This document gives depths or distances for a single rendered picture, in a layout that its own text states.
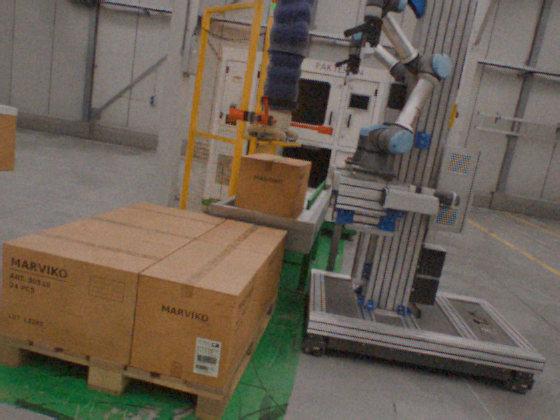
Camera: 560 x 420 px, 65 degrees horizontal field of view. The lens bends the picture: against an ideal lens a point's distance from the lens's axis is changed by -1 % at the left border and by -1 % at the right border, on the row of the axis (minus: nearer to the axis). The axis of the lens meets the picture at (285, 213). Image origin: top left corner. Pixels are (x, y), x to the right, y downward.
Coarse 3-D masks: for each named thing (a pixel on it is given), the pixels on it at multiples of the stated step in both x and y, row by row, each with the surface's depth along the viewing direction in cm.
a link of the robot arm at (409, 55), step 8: (384, 16) 213; (392, 16) 215; (384, 24) 215; (392, 24) 215; (384, 32) 220; (392, 32) 217; (400, 32) 218; (392, 40) 221; (400, 40) 220; (408, 40) 222; (400, 48) 223; (408, 48) 223; (400, 56) 227; (408, 56) 225; (416, 56) 225; (408, 64) 227
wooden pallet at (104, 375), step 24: (0, 336) 186; (0, 360) 188; (24, 360) 191; (72, 360) 182; (96, 360) 180; (240, 360) 198; (96, 384) 182; (120, 384) 180; (168, 384) 176; (192, 384) 175; (216, 408) 175
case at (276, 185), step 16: (240, 160) 293; (256, 160) 291; (272, 160) 293; (288, 160) 317; (240, 176) 295; (256, 176) 293; (272, 176) 291; (288, 176) 289; (304, 176) 318; (240, 192) 297; (256, 192) 294; (272, 192) 293; (288, 192) 291; (304, 192) 337; (256, 208) 296; (272, 208) 294; (288, 208) 292
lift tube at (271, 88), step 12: (300, 0) 249; (276, 60) 257; (288, 60) 255; (300, 60) 259; (276, 72) 257; (288, 72) 257; (300, 72) 264; (264, 84) 265; (276, 84) 259; (288, 84) 259; (264, 96) 263; (276, 96) 259; (288, 96) 260; (288, 108) 262
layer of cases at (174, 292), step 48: (48, 240) 190; (96, 240) 201; (144, 240) 213; (192, 240) 227; (240, 240) 241; (48, 288) 179; (96, 288) 175; (144, 288) 171; (192, 288) 168; (240, 288) 173; (48, 336) 182; (96, 336) 178; (144, 336) 175; (192, 336) 171; (240, 336) 188
